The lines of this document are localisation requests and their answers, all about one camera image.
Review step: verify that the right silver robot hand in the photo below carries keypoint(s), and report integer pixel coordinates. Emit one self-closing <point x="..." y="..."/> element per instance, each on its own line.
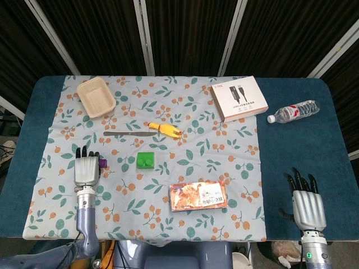
<point x="308" y="210"/>

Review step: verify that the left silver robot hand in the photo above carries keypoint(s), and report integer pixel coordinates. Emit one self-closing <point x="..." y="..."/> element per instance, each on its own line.
<point x="87" y="171"/>

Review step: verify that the purple toy block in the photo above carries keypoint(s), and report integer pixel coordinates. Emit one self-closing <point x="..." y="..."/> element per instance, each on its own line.
<point x="103" y="163"/>

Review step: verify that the green toy block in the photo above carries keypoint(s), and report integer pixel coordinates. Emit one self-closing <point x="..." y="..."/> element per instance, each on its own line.
<point x="145" y="161"/>

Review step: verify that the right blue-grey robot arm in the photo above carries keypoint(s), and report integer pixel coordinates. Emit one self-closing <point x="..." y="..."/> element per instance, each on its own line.
<point x="315" y="249"/>

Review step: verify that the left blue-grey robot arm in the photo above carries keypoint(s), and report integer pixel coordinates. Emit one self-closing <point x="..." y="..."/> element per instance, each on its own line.
<point x="87" y="224"/>

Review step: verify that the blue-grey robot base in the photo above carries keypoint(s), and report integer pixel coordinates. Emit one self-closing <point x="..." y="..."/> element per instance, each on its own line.
<point x="174" y="256"/>

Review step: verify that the crumpled beige bag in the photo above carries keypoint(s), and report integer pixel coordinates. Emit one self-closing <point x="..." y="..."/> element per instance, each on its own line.
<point x="283" y="249"/>

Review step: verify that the grey table knife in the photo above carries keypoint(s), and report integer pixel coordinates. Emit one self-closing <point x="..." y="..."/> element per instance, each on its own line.
<point x="129" y="134"/>

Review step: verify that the dark blue table cover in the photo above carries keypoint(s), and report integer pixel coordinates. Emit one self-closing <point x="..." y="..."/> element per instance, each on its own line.
<point x="294" y="145"/>

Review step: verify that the beige paper food tray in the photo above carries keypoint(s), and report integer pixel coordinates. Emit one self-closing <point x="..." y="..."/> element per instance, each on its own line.
<point x="96" y="96"/>

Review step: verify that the beige shoe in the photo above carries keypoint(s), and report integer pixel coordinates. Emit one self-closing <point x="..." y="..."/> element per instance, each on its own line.
<point x="8" y="147"/>

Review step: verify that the yellow orange tool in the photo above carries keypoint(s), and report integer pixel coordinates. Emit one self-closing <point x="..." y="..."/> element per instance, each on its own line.
<point x="108" y="252"/>

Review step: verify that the white bucket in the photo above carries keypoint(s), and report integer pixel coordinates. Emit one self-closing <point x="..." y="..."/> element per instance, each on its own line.
<point x="239" y="260"/>

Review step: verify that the clear plastic water bottle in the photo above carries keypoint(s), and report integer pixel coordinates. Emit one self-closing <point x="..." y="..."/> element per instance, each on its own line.
<point x="294" y="111"/>

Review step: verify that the floral patterned tablecloth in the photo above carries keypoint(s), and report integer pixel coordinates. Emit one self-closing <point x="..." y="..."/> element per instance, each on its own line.
<point x="196" y="168"/>

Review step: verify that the orange snack packet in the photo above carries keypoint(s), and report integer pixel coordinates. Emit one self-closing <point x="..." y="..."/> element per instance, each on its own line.
<point x="196" y="196"/>

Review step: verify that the white partition frame post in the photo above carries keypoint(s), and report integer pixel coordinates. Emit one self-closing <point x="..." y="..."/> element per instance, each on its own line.
<point x="144" y="36"/>
<point x="232" y="36"/>
<point x="54" y="39"/>
<point x="354" y="155"/>
<point x="11" y="109"/>
<point x="336" y="51"/>

